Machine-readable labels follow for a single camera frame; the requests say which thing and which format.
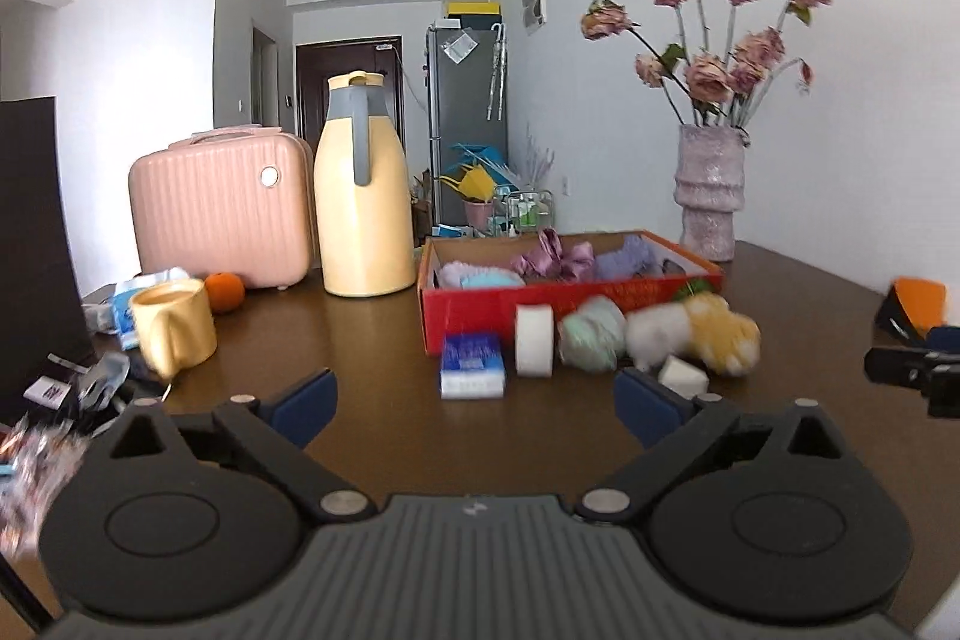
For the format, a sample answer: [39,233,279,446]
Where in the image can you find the lavender towel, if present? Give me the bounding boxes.
[596,235,668,281]

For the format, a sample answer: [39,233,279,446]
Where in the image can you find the silver foil packets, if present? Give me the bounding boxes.
[22,351,170,438]

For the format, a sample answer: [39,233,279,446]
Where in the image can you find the orange fruit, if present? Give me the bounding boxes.
[204,271,246,313]

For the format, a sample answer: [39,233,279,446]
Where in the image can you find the white foam block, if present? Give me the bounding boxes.
[658,356,710,398]

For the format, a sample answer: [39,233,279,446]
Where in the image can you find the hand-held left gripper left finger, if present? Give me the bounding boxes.
[109,368,377,526]

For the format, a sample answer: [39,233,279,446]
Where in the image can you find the shiny crinkled wrapper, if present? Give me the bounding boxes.
[0,422,87,558]

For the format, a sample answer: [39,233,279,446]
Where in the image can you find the white tape roll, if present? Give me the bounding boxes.
[514,304,556,378]

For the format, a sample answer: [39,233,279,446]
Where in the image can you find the light blue cloth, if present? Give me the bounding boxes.
[457,267,527,290]

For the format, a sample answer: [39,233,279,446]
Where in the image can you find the white plush ball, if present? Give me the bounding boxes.
[626,302,695,372]

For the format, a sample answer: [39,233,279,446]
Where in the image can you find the pink ribbed suitcase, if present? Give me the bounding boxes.
[129,126,316,290]

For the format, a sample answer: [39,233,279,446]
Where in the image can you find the orange black object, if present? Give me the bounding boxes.
[874,278,950,341]

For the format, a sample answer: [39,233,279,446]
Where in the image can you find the white hanging umbrellas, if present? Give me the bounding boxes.
[487,23,506,121]

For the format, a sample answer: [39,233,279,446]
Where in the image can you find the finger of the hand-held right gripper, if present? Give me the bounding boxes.
[864,325,960,420]

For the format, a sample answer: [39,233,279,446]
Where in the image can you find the dried pink roses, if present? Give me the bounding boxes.
[581,0,835,131]

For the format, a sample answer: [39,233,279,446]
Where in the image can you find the small storage rack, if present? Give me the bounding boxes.
[487,186,556,236]

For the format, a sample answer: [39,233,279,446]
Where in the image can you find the grey refrigerator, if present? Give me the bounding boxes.
[426,21,509,229]

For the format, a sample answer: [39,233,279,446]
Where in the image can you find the yellow mug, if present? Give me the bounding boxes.
[129,278,218,380]

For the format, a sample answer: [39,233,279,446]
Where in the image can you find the yellow toy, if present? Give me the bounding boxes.
[440,164,496,200]

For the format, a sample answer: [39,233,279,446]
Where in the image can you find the yellow paw plush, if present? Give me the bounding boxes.
[686,293,761,377]

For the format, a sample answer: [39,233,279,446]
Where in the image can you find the blue plastic toy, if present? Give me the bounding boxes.
[448,143,512,176]

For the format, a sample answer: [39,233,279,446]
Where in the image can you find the mint green plush ball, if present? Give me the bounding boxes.
[556,296,628,371]

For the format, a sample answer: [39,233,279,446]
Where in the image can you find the red cardboard box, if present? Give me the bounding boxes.
[417,229,725,356]

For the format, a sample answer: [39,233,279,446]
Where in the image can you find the pink folded towel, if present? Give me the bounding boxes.
[439,261,485,290]

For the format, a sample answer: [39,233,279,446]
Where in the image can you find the blue sponge pack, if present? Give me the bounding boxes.
[439,332,505,399]

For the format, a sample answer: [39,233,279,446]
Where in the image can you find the mauve satin scrunchie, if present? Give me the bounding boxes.
[512,229,598,285]

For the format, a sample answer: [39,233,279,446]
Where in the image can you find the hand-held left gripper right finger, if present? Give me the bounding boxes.
[576,368,847,526]

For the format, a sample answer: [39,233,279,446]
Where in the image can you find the yellow thermos jug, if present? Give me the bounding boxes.
[313,72,417,298]

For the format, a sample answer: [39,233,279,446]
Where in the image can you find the blue white tissue pack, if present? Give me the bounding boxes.
[111,267,192,350]

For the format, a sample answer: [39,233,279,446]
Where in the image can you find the pink textured vase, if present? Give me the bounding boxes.
[673,124,748,262]

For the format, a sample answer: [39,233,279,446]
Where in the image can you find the black monitor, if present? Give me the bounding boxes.
[0,97,96,423]

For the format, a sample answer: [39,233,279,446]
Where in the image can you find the dark wooden entrance door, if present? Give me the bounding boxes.
[295,36,404,176]

